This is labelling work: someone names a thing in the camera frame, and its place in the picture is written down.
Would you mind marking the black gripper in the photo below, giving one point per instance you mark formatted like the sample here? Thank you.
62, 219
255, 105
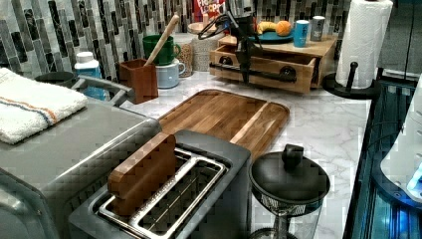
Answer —
247, 42

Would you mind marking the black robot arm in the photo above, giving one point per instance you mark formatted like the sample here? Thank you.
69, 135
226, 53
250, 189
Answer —
239, 8

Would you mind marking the light blue ceramic mug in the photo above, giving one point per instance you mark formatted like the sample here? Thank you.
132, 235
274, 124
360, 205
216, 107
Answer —
168, 76

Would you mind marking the black paper towel stand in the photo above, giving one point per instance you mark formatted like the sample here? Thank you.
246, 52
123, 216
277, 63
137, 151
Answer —
330, 84

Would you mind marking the black metal drawer handle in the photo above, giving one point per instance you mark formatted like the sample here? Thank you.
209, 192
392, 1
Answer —
286, 74

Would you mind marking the grey two-slot toaster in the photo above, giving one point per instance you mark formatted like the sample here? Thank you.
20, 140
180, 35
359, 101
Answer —
207, 198

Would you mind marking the grey can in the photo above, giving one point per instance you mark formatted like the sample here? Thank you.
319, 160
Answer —
317, 28

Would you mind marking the brown wooden utensil holder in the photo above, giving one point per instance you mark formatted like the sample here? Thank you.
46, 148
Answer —
141, 77

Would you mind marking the light wooden drawer cabinet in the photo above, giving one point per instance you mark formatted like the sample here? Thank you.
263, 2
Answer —
323, 50

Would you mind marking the orange fruit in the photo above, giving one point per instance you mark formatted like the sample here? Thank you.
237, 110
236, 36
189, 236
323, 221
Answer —
283, 28

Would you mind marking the green ceramic mug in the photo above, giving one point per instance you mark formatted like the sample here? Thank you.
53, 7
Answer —
168, 52

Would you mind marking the grey toaster oven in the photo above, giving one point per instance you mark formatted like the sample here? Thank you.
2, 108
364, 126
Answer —
47, 175

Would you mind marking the wooden toast slice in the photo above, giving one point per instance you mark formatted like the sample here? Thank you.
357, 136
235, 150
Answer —
135, 180

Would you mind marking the white striped towel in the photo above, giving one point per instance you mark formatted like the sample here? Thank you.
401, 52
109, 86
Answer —
28, 106

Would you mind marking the yellow banana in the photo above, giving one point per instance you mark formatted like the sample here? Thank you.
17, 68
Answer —
265, 26

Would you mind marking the glass jar of grains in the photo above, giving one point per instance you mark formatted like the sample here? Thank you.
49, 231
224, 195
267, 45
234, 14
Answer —
184, 41

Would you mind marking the glass jar with black lid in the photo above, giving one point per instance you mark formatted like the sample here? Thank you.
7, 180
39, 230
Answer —
293, 188

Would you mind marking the teal plate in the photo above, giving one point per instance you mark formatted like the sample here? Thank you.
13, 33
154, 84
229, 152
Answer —
271, 37

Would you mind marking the red cereal box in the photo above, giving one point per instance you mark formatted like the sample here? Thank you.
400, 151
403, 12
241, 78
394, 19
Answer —
210, 7

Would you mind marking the dark round bowl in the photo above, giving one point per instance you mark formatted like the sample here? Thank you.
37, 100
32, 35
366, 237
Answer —
64, 79

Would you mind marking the glass jar with wooden lid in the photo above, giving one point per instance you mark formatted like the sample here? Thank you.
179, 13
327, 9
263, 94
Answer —
201, 48

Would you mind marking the white paper towel roll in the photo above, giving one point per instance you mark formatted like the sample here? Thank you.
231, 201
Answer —
362, 40

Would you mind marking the blue can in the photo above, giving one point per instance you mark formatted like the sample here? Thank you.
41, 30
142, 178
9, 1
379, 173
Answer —
300, 33

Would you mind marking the dark wooden cutting board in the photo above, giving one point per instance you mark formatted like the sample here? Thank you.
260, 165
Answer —
246, 121

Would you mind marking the wooden spoon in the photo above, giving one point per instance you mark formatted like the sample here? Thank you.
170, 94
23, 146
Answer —
163, 38

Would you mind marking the white capped blue bottle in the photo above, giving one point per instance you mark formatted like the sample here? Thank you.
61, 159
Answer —
87, 65

